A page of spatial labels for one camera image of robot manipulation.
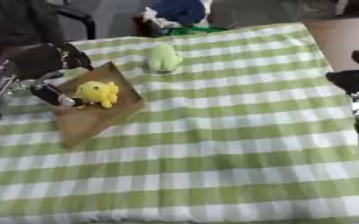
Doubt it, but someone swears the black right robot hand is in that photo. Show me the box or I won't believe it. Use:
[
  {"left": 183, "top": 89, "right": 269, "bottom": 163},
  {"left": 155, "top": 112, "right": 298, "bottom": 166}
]
[{"left": 323, "top": 50, "right": 359, "bottom": 171}]

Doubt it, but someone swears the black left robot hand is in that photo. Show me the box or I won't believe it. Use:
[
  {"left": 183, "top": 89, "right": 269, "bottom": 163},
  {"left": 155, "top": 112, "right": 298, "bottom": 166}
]
[{"left": 0, "top": 42, "right": 95, "bottom": 108}]

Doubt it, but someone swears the yellow soft toy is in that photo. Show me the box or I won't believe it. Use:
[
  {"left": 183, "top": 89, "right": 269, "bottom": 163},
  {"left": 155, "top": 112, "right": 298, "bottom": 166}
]
[{"left": 72, "top": 80, "right": 122, "bottom": 110}]

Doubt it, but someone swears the tan cardboard box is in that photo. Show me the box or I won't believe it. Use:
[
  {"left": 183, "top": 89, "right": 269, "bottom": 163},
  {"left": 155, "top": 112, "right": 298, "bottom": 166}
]
[{"left": 51, "top": 60, "right": 146, "bottom": 150}]

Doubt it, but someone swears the person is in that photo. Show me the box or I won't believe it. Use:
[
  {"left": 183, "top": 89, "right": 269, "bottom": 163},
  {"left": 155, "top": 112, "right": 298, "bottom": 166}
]
[{"left": 0, "top": 0, "right": 68, "bottom": 60}]

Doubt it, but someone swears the black chair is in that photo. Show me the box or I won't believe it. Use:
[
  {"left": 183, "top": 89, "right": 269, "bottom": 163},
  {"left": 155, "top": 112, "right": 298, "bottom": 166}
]
[{"left": 53, "top": 3, "right": 99, "bottom": 41}]

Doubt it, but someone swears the dark red bag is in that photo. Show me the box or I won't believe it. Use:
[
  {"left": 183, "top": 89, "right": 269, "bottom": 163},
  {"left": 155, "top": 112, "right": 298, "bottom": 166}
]
[{"left": 130, "top": 13, "right": 161, "bottom": 38}]

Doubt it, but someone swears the green soft toy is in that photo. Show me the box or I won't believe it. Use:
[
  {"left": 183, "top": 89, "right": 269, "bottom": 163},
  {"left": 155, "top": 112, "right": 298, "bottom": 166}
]
[{"left": 143, "top": 43, "right": 185, "bottom": 74}]

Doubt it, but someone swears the blue soft toy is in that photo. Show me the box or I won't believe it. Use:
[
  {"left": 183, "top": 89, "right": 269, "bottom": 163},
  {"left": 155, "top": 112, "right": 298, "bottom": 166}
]
[{"left": 151, "top": 0, "right": 210, "bottom": 27}]

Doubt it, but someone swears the green bag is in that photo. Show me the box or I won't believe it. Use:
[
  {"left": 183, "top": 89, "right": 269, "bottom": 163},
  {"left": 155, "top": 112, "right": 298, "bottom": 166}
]
[{"left": 167, "top": 25, "right": 232, "bottom": 37}]

